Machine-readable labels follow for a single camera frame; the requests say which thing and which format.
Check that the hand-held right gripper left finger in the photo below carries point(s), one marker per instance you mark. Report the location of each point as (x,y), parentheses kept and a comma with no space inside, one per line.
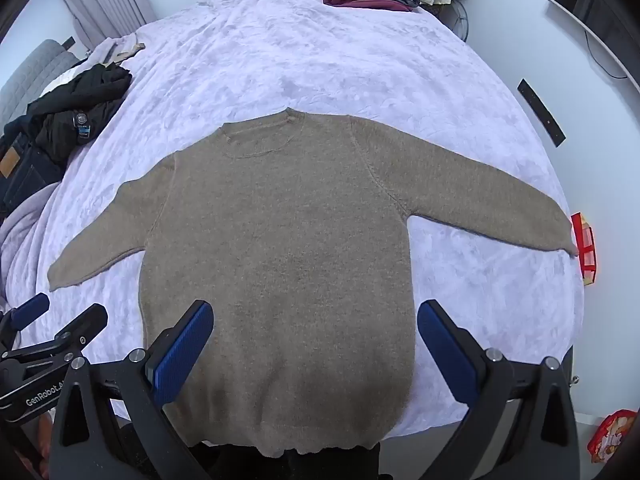
(182,352)

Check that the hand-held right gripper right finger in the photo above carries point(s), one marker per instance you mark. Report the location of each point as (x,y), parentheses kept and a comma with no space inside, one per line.
(447,355)

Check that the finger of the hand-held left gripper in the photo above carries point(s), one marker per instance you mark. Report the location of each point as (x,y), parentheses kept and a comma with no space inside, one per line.
(85,325)
(30,310)

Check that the tan knit sweater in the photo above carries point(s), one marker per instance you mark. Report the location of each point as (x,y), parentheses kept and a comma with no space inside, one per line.
(280,260)

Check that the pale grey quilt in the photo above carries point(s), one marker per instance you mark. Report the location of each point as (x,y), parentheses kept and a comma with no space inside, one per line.
(25,240)

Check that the dark blue jeans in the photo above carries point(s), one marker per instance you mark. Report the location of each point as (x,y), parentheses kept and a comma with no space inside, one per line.
(22,170)

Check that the red cardboard box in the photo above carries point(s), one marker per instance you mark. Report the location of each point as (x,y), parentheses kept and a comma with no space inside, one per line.
(586,245)

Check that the red snack packet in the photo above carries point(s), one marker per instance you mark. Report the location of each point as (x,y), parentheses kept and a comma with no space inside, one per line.
(612,435)

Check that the black jacket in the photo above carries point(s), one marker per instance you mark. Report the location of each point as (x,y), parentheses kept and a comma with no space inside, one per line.
(75,105)

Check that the beige crumpled cloth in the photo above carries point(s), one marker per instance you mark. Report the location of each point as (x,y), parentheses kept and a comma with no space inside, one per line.
(122,50)

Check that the pale grey curtain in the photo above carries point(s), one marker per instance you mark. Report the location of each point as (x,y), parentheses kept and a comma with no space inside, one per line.
(100,5)

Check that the lavender textured bed blanket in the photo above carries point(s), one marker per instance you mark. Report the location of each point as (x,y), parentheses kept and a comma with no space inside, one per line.
(310,65)

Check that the standing fan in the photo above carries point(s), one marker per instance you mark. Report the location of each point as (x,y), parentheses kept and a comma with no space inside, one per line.
(459,22)

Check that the black wall strip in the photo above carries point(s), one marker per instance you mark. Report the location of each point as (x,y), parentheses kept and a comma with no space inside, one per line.
(542,112)

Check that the wall-mounted black screen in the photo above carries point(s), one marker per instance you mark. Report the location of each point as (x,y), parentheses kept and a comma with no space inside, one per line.
(595,5)

